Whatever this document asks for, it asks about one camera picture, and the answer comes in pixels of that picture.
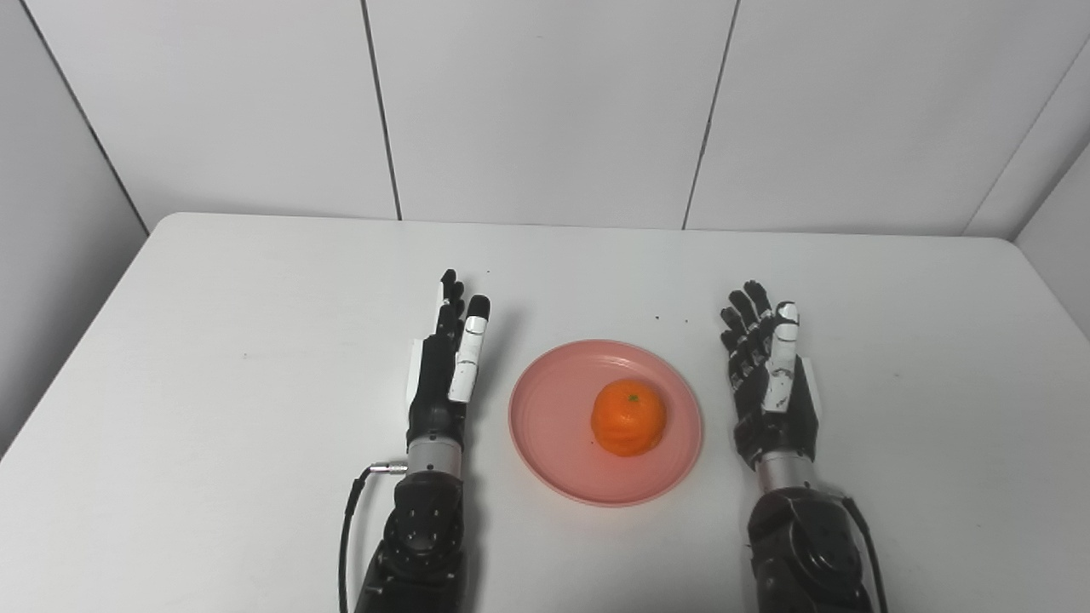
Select orange fruit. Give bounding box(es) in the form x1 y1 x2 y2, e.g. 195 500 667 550
590 378 668 458

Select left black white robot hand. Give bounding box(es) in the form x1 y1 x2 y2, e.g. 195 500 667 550
405 269 492 449

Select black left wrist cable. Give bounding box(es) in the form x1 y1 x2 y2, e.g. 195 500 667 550
339 461 411 613

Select pink round plate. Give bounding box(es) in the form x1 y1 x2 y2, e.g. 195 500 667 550
508 339 704 508

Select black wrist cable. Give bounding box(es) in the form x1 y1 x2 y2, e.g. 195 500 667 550
339 461 411 613
840 494 892 613

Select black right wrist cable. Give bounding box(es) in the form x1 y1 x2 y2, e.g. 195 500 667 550
840 494 892 613

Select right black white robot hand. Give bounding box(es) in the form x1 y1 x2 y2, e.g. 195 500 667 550
720 280 823 472

